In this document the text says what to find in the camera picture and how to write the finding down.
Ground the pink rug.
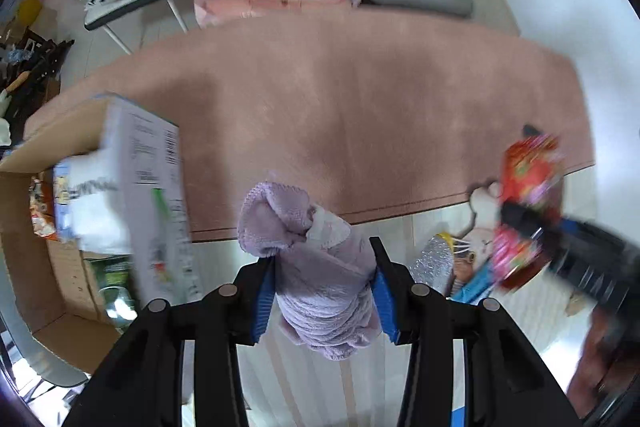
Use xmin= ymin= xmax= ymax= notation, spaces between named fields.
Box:
xmin=25 ymin=9 xmax=594 ymax=242

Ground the green wet wipes pack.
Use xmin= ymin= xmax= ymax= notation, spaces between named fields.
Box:
xmin=85 ymin=256 xmax=140 ymax=333

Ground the white pillow pack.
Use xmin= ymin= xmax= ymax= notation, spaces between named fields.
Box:
xmin=66 ymin=150 xmax=131 ymax=255

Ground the blue bear tissue pack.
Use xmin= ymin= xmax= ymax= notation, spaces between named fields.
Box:
xmin=53 ymin=159 xmax=74 ymax=243

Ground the lilac towel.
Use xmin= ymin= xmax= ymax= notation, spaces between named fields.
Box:
xmin=238 ymin=182 xmax=381 ymax=361

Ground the red snack bag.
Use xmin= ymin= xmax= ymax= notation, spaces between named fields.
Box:
xmin=491 ymin=124 xmax=565 ymax=291

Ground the brown cardboard box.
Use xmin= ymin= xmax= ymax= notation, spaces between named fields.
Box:
xmin=0 ymin=92 xmax=204 ymax=375

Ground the orange snack bag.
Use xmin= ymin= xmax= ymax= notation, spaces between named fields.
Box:
xmin=29 ymin=176 xmax=58 ymax=241

